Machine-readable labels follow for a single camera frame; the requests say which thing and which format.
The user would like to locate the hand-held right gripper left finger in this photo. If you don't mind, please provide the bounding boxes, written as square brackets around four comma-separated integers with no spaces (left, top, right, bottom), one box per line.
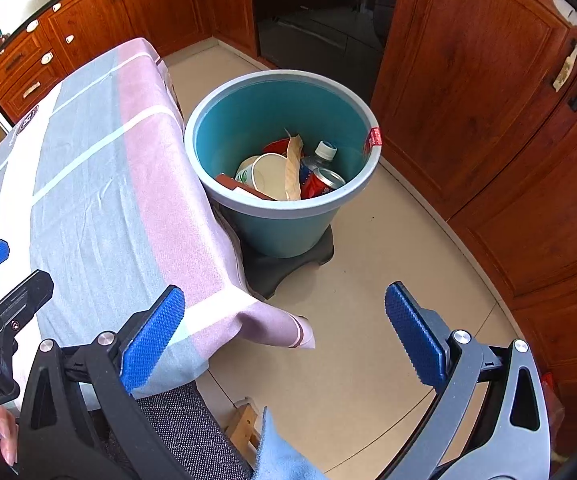
[16,285,192,480]

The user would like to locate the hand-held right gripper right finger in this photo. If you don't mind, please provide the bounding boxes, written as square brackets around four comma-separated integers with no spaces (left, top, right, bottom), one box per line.
[379,282,553,480]

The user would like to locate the teal plastic bin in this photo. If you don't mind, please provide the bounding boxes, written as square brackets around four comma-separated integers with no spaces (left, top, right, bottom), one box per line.
[183,69,385,259]

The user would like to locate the brown patterned box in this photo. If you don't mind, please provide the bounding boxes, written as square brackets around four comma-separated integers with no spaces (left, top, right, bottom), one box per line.
[214,173,274,201]

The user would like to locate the red soda can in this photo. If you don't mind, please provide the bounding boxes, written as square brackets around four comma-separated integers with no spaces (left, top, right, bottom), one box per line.
[301,167,347,200]

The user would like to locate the white paper cup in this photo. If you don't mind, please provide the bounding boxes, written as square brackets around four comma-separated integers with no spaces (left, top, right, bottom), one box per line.
[235,152,290,196]

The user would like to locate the clear plastic water bottle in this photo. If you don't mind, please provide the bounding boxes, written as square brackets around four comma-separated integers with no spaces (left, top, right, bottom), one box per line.
[298,140,339,186]

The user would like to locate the red snack packet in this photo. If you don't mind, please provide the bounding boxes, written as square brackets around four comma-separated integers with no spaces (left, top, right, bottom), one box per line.
[263,128,295,156]

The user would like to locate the person's left hand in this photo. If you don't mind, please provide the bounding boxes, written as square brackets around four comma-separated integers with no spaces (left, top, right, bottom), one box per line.
[0,404,20,467]

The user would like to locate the person's grey trouser legs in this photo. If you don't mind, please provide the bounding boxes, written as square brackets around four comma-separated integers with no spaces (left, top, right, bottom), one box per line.
[102,384,255,480]

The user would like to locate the wooden stool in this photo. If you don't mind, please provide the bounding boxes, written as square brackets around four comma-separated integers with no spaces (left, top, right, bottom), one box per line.
[225,399,262,457]

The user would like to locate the checked pink grey tablecloth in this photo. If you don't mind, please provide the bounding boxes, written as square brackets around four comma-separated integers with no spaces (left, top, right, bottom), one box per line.
[0,37,317,402]

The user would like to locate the black bin stand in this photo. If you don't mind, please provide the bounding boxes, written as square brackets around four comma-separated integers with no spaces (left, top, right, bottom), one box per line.
[237,224,337,302]

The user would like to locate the red plastic bag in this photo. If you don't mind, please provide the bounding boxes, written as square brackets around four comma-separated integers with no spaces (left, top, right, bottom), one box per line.
[541,372,570,462]

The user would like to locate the light blue cloth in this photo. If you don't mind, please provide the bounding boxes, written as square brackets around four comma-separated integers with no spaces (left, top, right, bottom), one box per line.
[250,407,330,480]

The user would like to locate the brown wooden kitchen cabinets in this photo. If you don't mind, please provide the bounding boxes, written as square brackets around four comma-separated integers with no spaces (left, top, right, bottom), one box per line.
[0,0,577,413]

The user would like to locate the built-in black oven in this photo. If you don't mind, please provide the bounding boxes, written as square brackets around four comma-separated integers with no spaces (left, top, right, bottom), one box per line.
[250,0,405,69]

